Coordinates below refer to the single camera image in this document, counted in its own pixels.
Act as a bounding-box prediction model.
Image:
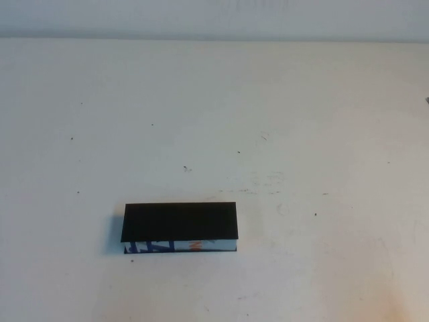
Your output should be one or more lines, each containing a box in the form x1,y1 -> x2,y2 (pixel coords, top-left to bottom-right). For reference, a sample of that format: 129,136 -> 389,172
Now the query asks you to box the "black printed glasses case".
119,201 -> 241,256

